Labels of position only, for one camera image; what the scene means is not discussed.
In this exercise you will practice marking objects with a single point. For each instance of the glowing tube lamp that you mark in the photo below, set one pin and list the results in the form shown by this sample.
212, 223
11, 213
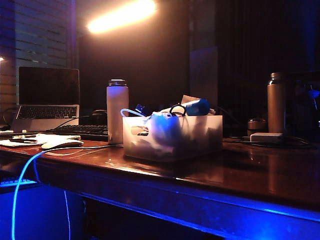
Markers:
122, 16

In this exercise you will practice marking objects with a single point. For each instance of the dark metal thermos flask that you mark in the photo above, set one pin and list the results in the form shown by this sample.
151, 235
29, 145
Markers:
276, 105

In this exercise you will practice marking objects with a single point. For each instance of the window blind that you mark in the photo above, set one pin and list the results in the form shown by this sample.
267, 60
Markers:
37, 32

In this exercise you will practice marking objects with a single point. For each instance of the blue rounded object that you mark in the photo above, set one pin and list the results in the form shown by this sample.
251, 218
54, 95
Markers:
166, 128

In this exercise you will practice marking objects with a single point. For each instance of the small metal cup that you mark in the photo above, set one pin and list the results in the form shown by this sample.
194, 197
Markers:
256, 125

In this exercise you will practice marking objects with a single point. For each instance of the small blue clip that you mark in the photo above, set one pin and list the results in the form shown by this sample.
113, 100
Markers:
141, 109

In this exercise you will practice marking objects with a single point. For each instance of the white paper sheets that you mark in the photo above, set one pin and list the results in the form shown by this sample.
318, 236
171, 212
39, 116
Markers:
22, 141

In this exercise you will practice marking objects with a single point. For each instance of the black computer keyboard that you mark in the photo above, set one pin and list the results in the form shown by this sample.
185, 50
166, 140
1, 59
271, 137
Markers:
80, 131

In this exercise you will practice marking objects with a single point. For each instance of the white power adapter block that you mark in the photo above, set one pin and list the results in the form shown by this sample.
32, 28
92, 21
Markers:
266, 137

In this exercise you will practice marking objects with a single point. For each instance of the backlit keyboard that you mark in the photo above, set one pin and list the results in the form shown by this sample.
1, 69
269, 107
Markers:
15, 182

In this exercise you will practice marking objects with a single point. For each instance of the white card piece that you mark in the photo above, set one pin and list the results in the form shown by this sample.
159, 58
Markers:
188, 99

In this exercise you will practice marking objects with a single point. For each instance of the white computer mouse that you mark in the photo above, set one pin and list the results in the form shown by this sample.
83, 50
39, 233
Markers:
63, 144

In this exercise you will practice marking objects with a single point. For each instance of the black headphones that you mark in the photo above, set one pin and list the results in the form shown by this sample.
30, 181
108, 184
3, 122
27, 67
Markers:
98, 117

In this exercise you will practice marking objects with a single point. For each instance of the silver laptop, dark screen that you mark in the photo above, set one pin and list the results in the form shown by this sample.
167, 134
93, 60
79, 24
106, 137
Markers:
48, 86

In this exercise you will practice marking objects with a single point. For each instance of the white insulated water bottle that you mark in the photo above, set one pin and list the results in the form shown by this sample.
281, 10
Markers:
117, 112

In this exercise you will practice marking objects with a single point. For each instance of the translucent plastic storage box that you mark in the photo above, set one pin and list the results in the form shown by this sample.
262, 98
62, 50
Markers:
200, 137

